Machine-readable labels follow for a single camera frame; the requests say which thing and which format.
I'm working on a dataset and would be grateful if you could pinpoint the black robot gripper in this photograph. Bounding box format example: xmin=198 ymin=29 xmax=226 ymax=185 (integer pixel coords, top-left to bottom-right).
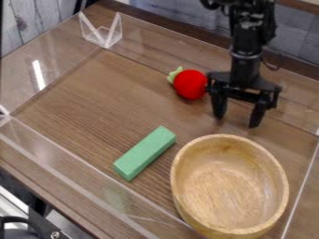
xmin=206 ymin=50 xmax=282 ymax=128

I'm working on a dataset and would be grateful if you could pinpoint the red plush strawberry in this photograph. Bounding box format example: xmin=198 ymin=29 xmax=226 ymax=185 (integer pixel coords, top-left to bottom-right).
xmin=167 ymin=66 xmax=207 ymax=100

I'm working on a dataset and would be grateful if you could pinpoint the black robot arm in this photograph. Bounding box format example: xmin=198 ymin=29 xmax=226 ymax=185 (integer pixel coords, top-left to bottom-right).
xmin=199 ymin=0 xmax=282 ymax=128

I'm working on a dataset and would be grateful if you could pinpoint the wooden bowl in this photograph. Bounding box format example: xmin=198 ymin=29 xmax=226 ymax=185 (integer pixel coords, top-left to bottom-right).
xmin=171 ymin=134 xmax=290 ymax=239

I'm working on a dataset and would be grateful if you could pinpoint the green rectangular block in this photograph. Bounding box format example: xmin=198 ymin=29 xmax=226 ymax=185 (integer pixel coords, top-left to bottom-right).
xmin=114 ymin=126 xmax=176 ymax=181

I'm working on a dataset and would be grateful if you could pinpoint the clear acrylic tray wall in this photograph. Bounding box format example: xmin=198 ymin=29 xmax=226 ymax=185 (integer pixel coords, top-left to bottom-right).
xmin=0 ymin=13 xmax=319 ymax=239

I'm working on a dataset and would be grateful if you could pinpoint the clear acrylic corner bracket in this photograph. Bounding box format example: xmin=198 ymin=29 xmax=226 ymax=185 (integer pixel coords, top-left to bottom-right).
xmin=79 ymin=12 xmax=122 ymax=49

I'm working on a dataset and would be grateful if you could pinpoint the black metal mount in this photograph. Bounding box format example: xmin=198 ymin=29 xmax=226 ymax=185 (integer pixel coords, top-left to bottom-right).
xmin=28 ymin=208 xmax=71 ymax=239

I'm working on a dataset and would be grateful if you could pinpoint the black cable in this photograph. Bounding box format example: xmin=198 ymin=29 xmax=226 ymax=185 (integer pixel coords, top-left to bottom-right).
xmin=0 ymin=216 xmax=35 ymax=239

